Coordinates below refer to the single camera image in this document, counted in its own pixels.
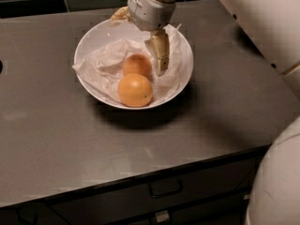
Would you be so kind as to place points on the white crumpled paper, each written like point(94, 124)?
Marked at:
point(106, 63)

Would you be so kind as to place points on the dark drawer front with handle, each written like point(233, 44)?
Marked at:
point(170, 196)

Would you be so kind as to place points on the large white bowl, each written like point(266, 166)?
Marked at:
point(103, 35)

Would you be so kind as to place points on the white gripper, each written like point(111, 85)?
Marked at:
point(150, 12)

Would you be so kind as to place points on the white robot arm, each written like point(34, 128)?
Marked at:
point(215, 136)

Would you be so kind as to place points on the orange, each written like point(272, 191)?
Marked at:
point(135, 90)
point(137, 63)

